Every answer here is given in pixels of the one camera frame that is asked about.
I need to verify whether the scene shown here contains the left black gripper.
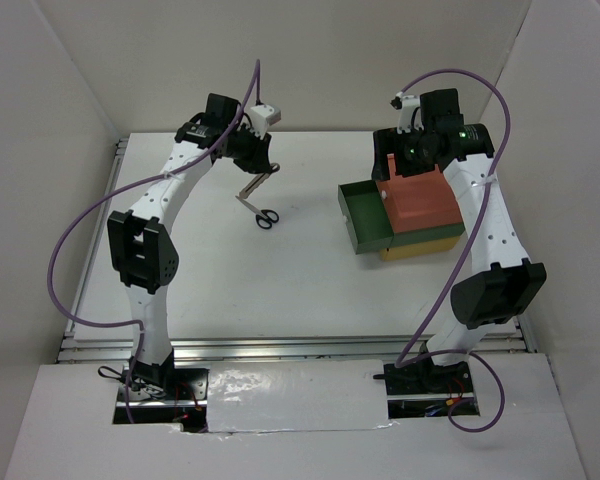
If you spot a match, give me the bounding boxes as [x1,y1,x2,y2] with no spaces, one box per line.
[224,123,273,176]

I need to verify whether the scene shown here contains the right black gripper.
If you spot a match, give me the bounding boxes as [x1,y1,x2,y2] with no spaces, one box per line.
[370,123,436,181]

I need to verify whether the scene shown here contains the green drawer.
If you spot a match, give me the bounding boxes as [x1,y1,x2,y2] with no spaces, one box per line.
[338,180,465,255]

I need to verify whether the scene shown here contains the yellow bottom drawer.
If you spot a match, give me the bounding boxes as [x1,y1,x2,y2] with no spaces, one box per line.
[379,236,460,261]

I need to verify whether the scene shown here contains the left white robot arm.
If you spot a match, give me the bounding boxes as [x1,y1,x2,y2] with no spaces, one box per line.
[107,94,281,399]

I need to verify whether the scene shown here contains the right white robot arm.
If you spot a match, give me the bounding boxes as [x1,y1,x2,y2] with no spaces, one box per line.
[371,89,547,393]

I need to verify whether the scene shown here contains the red top drawer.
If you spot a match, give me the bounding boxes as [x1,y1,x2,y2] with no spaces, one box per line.
[376,154,462,233]

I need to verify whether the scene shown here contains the white foam board cover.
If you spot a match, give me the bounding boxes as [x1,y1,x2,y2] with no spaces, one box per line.
[207,360,390,433]

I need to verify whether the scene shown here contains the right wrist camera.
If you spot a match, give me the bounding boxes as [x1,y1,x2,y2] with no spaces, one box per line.
[391,92,422,133]

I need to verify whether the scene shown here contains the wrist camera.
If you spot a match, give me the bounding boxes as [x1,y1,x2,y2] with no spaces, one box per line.
[249,104,281,139]
[391,92,422,133]

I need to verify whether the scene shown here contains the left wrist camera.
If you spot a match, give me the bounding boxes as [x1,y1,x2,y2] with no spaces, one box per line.
[249,104,281,139]

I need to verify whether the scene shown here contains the black handled scissors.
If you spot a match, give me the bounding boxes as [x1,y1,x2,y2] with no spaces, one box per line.
[236,196,280,230]

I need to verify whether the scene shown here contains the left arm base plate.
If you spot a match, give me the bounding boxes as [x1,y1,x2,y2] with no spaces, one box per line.
[129,368,209,408]

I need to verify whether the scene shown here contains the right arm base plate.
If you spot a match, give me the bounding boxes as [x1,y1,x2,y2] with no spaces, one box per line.
[372,362,474,400]

